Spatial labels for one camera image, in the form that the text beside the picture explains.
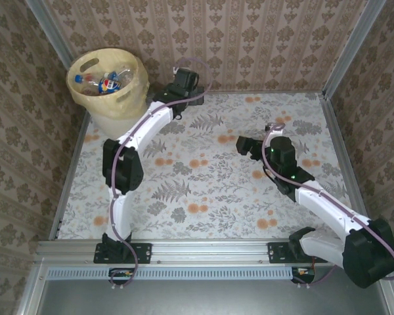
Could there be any small blue label clear bottle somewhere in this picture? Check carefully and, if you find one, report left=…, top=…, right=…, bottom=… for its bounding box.
left=110, top=67, right=135, bottom=85

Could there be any white ribbed plastic bin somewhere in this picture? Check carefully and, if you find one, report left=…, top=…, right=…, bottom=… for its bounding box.
left=66, top=47, right=152, bottom=140

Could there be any grey sheet metal panel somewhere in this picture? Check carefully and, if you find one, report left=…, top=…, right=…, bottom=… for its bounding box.
left=16, top=262, right=394, bottom=315

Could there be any aluminium table side rail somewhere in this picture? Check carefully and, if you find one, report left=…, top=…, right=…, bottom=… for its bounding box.
left=318, top=93, right=377, bottom=239
left=48, top=116, right=90, bottom=240

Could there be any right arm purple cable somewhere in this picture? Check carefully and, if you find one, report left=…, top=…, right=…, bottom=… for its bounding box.
left=261, top=123, right=394, bottom=289

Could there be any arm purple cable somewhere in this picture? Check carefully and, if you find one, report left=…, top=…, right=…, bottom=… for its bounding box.
left=108, top=57, right=214, bottom=291
left=261, top=123, right=394, bottom=289

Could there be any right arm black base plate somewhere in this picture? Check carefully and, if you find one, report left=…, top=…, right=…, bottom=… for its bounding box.
left=267, top=241, right=329, bottom=264

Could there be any aluminium mounting rail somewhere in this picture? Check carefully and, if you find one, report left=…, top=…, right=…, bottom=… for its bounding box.
left=35, top=238, right=390, bottom=265

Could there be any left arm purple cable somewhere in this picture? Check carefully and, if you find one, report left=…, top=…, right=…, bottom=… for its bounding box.
left=108, top=57, right=214, bottom=291

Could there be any aluminium frame post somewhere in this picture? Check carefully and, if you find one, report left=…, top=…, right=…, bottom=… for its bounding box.
left=321, top=0, right=387, bottom=99
left=25, top=0, right=70, bottom=63

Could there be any grey slotted cable duct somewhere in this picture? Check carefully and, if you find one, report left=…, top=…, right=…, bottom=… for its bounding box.
left=47, top=266, right=295, bottom=280

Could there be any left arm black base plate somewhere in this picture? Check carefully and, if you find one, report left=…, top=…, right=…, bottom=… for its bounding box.
left=93, top=241, right=152, bottom=264

